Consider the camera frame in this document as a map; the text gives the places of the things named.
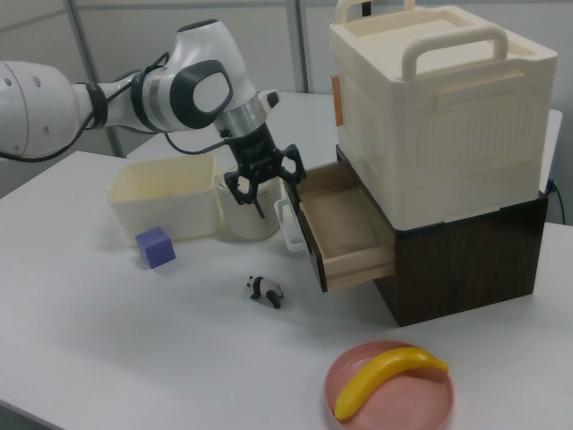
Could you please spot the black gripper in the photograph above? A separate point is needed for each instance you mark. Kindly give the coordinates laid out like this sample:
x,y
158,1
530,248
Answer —
x,y
255,154

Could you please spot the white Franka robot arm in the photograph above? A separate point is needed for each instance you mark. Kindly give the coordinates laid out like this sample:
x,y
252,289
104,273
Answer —
x,y
179,94

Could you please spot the dark wooden drawer cabinet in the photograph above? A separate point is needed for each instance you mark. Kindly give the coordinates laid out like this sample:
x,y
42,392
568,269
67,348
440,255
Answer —
x,y
465,269

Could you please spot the white lidded container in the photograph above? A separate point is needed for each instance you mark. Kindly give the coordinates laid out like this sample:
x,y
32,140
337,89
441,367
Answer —
x,y
246,224

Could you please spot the copper latch strip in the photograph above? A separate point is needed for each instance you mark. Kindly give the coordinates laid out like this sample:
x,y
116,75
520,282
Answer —
x,y
337,100

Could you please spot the panda figurine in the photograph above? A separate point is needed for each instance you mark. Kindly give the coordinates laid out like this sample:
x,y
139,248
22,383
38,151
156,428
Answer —
x,y
264,289

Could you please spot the cream plastic bin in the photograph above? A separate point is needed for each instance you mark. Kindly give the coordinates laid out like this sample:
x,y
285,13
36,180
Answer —
x,y
161,201

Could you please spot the purple cube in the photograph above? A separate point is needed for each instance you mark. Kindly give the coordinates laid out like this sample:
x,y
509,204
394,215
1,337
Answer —
x,y
156,247

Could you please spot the yellow banana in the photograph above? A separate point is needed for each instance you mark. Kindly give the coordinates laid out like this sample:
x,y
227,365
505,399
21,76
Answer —
x,y
380,374

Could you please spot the pink plate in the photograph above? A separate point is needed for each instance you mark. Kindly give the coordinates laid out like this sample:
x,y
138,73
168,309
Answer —
x,y
403,398

